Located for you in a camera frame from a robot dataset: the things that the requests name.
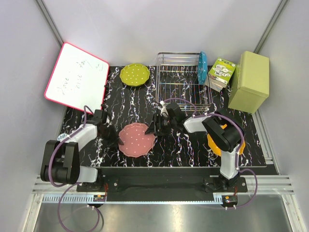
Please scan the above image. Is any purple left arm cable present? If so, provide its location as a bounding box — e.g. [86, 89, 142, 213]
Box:
[48, 105, 104, 232]

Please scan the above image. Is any pink polka dot plate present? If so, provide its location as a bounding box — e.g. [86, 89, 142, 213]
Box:
[119, 122, 156, 158]

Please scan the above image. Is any metal wire dish rack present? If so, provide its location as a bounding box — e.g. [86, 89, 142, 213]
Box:
[155, 52, 215, 115]

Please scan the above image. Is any green polka dot plate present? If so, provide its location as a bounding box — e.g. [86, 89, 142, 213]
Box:
[120, 63, 150, 87]

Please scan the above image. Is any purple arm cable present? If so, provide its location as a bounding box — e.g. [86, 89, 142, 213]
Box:
[48, 105, 104, 232]
[160, 98, 259, 210]

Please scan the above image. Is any pale green bin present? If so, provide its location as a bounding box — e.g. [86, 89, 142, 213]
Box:
[228, 51, 270, 114]

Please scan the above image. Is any pink framed whiteboard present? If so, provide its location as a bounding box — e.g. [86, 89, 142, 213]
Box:
[44, 43, 109, 113]

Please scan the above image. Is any orange polka dot plate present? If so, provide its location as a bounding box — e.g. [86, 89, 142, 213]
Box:
[207, 123, 246, 157]

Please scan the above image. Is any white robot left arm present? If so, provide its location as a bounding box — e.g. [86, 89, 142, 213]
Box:
[40, 109, 124, 191]

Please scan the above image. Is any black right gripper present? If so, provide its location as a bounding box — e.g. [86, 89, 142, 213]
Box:
[144, 114, 176, 137]

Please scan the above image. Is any blue white round container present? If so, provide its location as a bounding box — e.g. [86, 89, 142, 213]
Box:
[57, 133, 70, 142]

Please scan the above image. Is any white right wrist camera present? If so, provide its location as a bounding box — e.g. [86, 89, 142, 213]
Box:
[158, 101, 169, 118]

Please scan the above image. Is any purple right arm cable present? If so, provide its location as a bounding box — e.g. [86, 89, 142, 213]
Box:
[160, 98, 259, 210]

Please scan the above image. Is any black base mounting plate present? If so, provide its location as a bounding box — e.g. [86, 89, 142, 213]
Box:
[76, 166, 278, 203]

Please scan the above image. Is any blue polka dot plate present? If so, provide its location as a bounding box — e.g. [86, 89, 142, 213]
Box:
[197, 51, 208, 85]

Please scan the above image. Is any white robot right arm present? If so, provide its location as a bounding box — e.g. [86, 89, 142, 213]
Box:
[145, 101, 245, 192]

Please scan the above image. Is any green printed cardboard box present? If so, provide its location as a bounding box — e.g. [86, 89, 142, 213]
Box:
[208, 58, 236, 92]

